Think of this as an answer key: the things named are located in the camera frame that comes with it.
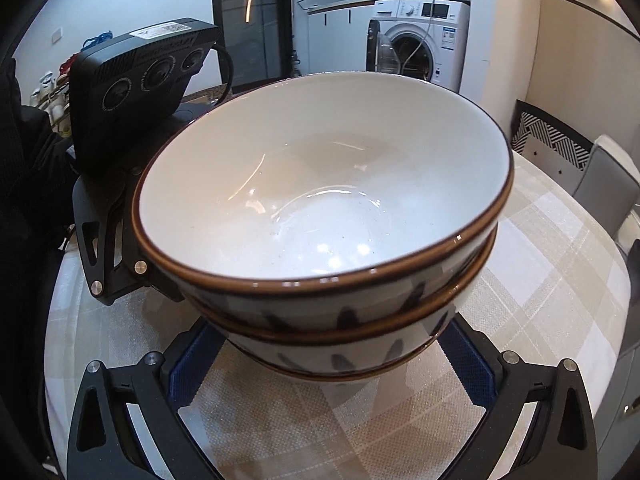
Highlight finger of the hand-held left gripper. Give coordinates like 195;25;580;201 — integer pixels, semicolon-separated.
71;167;186;307

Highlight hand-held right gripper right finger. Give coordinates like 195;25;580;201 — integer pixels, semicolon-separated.
440;317;598;480

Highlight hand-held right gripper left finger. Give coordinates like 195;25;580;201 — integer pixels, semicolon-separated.
67;320;228;480

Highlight person's left forearm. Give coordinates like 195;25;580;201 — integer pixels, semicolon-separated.
0;57;76;261

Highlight brown patterned box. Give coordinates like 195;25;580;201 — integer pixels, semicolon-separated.
182;85;223;107

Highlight cluttered storage rack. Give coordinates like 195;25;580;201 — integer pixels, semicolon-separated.
30;30;118;131

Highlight beige checked tablecloth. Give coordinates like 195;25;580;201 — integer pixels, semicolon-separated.
45;150;633;480

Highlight black framed glass door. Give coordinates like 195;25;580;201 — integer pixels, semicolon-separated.
210;0;295;90

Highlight white base cabinets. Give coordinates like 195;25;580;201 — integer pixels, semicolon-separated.
306;2;377;77

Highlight grey sofa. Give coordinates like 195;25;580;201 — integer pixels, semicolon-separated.
571;134;640;251

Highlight black white patterned chair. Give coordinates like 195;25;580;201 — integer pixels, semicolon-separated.
509;99;596;187

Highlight white washing machine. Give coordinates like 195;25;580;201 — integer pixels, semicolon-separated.
367;0;473;93

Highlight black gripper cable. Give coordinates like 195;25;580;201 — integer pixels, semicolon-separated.
212;45;236;106

